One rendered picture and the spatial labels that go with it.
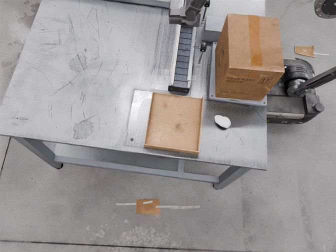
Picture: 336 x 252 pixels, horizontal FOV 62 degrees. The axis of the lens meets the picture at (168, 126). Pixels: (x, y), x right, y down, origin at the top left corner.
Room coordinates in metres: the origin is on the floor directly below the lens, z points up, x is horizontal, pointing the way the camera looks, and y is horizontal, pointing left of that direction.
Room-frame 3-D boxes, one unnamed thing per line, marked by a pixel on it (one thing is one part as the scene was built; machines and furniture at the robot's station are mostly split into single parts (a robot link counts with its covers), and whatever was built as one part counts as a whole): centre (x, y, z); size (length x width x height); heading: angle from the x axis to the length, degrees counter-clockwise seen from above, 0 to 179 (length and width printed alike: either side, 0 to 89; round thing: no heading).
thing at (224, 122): (0.59, -0.26, 0.85); 0.08 x 0.07 x 0.04; 32
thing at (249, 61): (0.87, -0.32, 0.99); 0.30 x 0.24 x 0.27; 5
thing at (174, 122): (0.55, -0.03, 0.85); 0.30 x 0.26 x 0.04; 2
